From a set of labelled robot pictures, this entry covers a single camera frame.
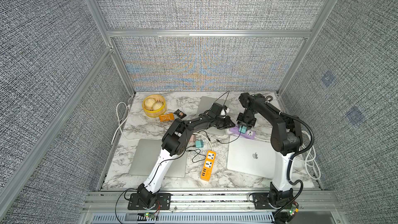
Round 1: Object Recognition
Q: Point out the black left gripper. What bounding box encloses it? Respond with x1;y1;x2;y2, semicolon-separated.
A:
214;117;236;130

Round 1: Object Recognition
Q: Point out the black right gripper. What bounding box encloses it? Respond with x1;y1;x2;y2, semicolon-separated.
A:
235;110;255;129

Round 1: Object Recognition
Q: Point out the teal charger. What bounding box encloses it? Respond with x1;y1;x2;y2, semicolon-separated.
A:
195;140;204;148
238;126;247;134

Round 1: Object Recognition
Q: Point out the pink charger plug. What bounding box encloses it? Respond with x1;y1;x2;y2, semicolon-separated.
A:
190;135;197;142

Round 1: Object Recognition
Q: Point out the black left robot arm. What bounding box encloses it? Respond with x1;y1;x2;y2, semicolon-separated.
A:
137;102;235;208

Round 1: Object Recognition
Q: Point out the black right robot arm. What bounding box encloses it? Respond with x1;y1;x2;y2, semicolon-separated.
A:
237;93;315;212

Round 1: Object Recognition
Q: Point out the rear grey laptop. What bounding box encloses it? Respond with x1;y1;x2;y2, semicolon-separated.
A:
197;96;230;136

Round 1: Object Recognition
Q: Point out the right silver apple laptop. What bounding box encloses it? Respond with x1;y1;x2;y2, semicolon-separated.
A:
227;136;276;179

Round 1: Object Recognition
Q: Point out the left silver laptop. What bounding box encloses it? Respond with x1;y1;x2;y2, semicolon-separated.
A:
129;139;187;178

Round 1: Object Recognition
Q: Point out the purple power strip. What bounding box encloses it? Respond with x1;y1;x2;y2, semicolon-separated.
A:
227;126;256;140

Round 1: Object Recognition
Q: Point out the orange power strip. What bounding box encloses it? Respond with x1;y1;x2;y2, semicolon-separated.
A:
200;150;216;181

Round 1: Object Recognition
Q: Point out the black snack packet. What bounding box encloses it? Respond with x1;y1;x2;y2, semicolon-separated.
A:
173;109;187;119

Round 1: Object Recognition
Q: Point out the orange snack packet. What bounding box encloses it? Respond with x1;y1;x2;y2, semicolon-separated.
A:
159;113;175;122

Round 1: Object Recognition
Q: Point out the right steamed bun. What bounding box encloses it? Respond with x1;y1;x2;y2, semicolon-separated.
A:
152;102;163;111

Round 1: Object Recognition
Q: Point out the steamed bun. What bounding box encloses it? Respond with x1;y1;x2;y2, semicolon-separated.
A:
152;102;163;111
144;97;157;109

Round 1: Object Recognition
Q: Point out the yellow bamboo steamer basket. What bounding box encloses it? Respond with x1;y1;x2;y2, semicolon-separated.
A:
142;94;167;118

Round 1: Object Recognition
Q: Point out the left steamed bun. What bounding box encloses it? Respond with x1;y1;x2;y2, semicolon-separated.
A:
144;97;157;109

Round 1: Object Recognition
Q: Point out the white orange-strip power cord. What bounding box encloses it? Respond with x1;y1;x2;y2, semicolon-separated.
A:
111;101;214;151

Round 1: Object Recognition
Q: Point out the white purple-strip power cord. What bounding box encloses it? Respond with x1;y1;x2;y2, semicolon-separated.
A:
254;122;321;180

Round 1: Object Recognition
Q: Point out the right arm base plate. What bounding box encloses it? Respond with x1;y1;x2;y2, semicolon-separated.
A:
248;192;272;210

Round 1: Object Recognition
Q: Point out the white vented cable duct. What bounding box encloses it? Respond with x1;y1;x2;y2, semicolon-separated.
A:
89;212;275;224

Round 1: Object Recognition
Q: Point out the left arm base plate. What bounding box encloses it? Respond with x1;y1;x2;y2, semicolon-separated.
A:
127;193;172;211

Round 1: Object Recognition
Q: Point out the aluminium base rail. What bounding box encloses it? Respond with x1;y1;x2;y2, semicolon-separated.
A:
83;189;343;213

